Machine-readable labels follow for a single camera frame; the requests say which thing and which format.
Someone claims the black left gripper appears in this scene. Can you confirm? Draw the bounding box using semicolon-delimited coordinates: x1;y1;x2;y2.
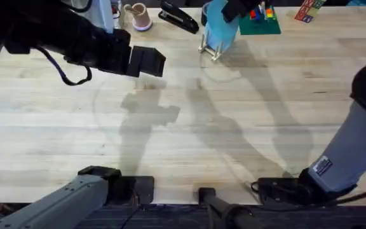
84;28;167;78

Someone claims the blue plate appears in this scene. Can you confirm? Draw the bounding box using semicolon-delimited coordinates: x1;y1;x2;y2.
201;0;240;52

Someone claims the small wooden peg rack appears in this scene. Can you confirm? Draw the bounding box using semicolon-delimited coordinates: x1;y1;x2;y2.
198;31;226;62

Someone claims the green board with toy blocks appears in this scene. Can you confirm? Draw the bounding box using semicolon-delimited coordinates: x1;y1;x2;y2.
238;2;282;36

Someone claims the pink cup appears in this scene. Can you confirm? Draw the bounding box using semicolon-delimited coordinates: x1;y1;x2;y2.
123;3;154;32

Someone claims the black stapler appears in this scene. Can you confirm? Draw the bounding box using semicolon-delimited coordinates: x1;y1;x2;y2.
158;1;200;35

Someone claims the flat upright left wrist plate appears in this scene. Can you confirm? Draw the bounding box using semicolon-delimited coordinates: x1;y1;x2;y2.
86;0;115;34

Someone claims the black pole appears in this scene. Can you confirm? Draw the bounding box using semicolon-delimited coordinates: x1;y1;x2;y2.
198;187;266;229

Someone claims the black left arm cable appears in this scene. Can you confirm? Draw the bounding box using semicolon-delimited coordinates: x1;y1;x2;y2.
35;46;93;87

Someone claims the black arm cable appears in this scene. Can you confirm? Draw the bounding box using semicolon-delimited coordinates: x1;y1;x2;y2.
327;182;366;207
35;46;93;87

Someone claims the black rail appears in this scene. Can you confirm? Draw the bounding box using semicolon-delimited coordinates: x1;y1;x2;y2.
0;202;366;229

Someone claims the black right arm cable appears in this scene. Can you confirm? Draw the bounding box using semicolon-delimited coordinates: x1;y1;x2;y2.
327;182;366;207

